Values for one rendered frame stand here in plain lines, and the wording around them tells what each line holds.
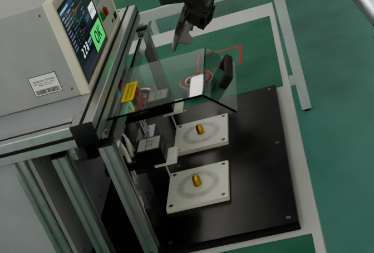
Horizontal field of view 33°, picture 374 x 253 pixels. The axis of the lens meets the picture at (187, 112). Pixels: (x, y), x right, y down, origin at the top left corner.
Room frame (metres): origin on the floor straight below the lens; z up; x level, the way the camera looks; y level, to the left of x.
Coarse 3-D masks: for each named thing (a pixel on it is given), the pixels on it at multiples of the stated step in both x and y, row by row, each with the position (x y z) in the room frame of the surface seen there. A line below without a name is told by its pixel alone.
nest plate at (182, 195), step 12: (192, 168) 1.33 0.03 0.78; (204, 168) 1.31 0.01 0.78; (216, 168) 1.29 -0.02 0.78; (228, 168) 1.28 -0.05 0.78; (180, 180) 1.30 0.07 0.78; (204, 180) 1.26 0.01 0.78; (216, 180) 1.25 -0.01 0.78; (228, 180) 1.23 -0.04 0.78; (168, 192) 1.27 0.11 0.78; (180, 192) 1.25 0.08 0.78; (192, 192) 1.23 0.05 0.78; (204, 192) 1.21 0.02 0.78; (216, 192) 1.20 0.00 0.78; (228, 192) 1.18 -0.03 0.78; (168, 204) 1.22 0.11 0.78; (180, 204) 1.20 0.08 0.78; (192, 204) 1.19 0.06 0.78; (204, 204) 1.18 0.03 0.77
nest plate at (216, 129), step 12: (204, 120) 1.55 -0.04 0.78; (216, 120) 1.53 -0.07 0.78; (180, 132) 1.54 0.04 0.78; (192, 132) 1.51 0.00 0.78; (204, 132) 1.49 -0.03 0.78; (216, 132) 1.47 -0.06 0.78; (228, 132) 1.46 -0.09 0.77; (180, 144) 1.47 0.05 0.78; (192, 144) 1.45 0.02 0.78; (204, 144) 1.43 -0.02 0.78; (216, 144) 1.41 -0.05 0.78
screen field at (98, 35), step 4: (96, 20) 1.43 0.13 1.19; (96, 24) 1.42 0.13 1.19; (100, 24) 1.45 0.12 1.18; (92, 28) 1.38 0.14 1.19; (96, 28) 1.41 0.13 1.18; (100, 28) 1.43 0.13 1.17; (92, 32) 1.37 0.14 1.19; (96, 32) 1.39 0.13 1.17; (100, 32) 1.42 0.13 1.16; (104, 32) 1.45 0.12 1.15; (92, 36) 1.36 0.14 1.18; (96, 36) 1.38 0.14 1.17; (100, 36) 1.41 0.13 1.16; (104, 36) 1.44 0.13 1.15; (96, 40) 1.37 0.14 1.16; (100, 40) 1.40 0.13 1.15; (96, 44) 1.36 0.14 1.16; (100, 44) 1.39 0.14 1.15; (96, 48) 1.35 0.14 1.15
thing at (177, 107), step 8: (176, 104) 1.51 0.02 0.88; (144, 112) 1.49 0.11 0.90; (152, 112) 1.48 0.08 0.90; (160, 112) 1.48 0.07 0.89; (168, 112) 1.47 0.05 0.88; (176, 112) 1.47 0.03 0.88; (128, 120) 1.49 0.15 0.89; (136, 120) 1.49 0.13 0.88; (144, 120) 1.54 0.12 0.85; (144, 128) 1.52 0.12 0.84; (144, 136) 1.50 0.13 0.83
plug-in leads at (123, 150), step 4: (104, 132) 1.28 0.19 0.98; (104, 136) 1.28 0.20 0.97; (124, 136) 1.28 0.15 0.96; (128, 140) 1.30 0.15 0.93; (120, 144) 1.30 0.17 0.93; (128, 144) 1.28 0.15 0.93; (120, 148) 1.30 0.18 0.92; (124, 148) 1.25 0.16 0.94; (128, 148) 1.28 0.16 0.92; (132, 148) 1.30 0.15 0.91; (124, 152) 1.25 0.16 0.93; (132, 152) 1.28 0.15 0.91; (124, 156) 1.29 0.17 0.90; (128, 156) 1.25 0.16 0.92; (132, 156) 1.27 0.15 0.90; (128, 160) 1.25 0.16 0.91; (104, 164) 1.27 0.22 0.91
